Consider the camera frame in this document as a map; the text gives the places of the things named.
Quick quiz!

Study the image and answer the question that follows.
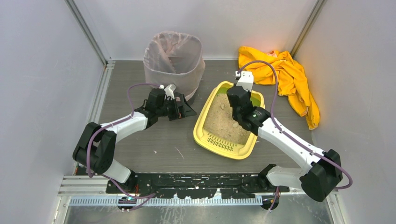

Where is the purple cable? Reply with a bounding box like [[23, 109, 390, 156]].
[[85, 83, 162, 211], [237, 60, 354, 211]]

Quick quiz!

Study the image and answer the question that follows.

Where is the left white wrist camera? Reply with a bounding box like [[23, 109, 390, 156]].
[[164, 84, 177, 100]]

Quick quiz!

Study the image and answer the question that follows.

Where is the yellow cloth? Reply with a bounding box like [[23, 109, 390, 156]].
[[238, 46, 320, 130]]

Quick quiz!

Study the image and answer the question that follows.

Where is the trash bin with pink bag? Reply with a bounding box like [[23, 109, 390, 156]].
[[143, 31, 205, 101]]

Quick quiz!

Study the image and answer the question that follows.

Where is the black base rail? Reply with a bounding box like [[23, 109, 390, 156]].
[[122, 173, 276, 199]]

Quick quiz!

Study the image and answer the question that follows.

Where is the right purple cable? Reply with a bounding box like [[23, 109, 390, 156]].
[[237, 60, 354, 211]]

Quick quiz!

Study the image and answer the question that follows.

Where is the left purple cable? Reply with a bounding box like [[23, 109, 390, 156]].
[[85, 83, 162, 211]]

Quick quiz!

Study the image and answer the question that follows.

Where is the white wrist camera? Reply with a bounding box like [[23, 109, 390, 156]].
[[235, 71, 254, 92], [164, 84, 177, 100]]

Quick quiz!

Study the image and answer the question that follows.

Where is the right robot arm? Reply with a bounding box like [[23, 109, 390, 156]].
[[226, 86, 343, 202]]

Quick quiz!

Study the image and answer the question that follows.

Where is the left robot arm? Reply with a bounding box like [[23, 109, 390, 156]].
[[72, 84, 197, 186]]

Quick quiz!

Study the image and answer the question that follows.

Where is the yellow litter box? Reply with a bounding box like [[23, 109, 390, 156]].
[[193, 81, 257, 160]]

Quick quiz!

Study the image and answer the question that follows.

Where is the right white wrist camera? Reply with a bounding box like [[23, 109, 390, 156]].
[[235, 71, 254, 92]]

